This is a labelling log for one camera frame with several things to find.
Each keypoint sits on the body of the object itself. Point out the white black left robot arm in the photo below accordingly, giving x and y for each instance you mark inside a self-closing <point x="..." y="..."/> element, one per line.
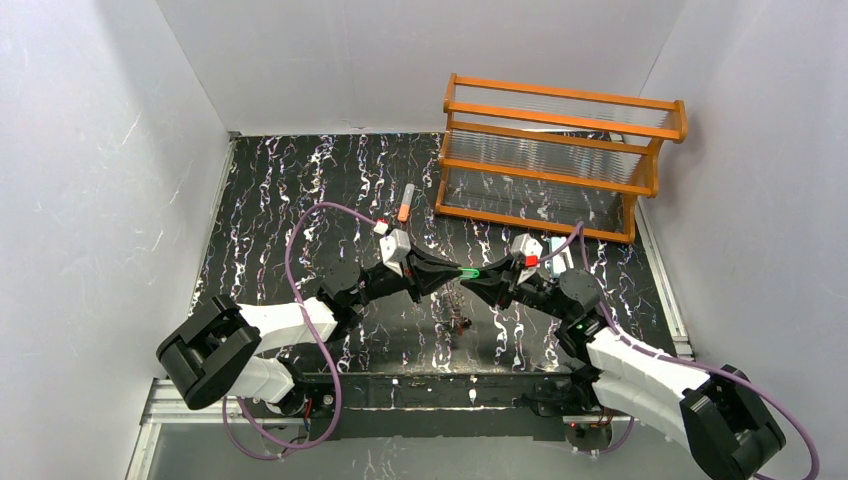
<point x="218" y="350"/>

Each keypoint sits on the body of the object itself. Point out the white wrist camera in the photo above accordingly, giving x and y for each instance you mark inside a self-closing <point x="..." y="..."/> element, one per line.
<point x="394" y="248"/>
<point x="526" y="248"/>

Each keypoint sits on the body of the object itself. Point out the green headed key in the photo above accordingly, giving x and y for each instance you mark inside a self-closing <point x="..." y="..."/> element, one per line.
<point x="469" y="273"/>

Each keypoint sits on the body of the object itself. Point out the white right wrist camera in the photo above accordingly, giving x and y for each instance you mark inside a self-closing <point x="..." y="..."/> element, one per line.
<point x="526" y="248"/>

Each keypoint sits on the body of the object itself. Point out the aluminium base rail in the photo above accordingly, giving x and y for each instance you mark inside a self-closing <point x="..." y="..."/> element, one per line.
<point x="548" y="407"/>

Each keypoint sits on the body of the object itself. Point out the grey orange marker pen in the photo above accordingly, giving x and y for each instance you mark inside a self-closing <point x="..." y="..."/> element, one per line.
<point x="406" y="201"/>

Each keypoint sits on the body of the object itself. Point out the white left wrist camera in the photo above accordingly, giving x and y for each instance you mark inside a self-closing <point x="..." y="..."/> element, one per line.
<point x="394" y="248"/>

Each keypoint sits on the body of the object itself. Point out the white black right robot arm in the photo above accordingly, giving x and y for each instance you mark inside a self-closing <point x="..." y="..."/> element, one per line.
<point x="726" y="427"/>

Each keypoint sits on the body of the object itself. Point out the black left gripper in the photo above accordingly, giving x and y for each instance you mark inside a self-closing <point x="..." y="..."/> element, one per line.
<point x="411" y="273"/>

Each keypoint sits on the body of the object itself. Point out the orange wooden two-tier shelf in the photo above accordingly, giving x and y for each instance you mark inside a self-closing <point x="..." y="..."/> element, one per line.
<point x="552" y="158"/>

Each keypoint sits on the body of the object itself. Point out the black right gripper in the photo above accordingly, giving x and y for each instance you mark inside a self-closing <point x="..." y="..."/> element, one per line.
<point x="507" y="286"/>

